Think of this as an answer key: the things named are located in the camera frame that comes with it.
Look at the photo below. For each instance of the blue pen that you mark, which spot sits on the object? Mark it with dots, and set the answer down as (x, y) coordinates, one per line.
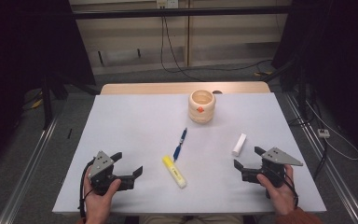
(177, 151)

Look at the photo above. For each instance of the white table mat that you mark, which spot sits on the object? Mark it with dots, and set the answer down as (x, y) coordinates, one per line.
(143, 124)

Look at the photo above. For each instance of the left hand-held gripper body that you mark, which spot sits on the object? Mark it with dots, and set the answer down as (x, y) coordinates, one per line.
(101, 174)

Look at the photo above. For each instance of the yellow highlighter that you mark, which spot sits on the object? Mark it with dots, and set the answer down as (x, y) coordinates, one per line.
(174, 171)

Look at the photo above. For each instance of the light wooden cabinet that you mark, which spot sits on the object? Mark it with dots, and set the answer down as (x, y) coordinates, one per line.
(223, 37)

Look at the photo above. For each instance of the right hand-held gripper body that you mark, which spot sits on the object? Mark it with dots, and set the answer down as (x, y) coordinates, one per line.
(275, 171)

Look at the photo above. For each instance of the white eraser stick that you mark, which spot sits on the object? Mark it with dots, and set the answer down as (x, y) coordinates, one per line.
(239, 144)

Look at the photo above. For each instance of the white power strip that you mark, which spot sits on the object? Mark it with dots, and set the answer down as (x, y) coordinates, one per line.
(323, 133)

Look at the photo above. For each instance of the aluminium floor rail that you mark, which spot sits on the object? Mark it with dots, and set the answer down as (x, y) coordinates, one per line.
(323, 161)
(28, 174)

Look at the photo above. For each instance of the round wooden pen holder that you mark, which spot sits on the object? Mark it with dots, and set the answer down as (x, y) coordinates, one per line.
(201, 112)

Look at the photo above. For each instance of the light wooden table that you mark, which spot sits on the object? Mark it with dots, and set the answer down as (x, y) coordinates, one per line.
(167, 88)

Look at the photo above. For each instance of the black metal stand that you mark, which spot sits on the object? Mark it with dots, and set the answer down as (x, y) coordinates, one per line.
(301, 93)
(46, 102)

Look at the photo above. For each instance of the white wall socket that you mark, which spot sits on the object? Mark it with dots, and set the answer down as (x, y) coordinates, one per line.
(167, 3)

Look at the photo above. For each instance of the black horizontal bar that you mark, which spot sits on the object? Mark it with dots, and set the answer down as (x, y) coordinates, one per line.
(180, 12)

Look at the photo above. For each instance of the yellow floor tape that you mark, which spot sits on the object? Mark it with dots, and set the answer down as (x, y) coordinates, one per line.
(262, 73)
(36, 104)

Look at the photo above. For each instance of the black curtain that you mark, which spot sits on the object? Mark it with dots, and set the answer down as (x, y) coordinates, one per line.
(338, 62)
(18, 62)

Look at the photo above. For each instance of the person's left hand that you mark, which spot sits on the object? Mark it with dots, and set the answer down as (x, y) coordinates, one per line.
(99, 205)

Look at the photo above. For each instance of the small black floor strip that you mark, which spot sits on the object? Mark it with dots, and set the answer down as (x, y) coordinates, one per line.
(70, 133)

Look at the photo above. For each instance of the person's right hand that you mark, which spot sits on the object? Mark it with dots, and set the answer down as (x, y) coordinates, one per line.
(282, 197)

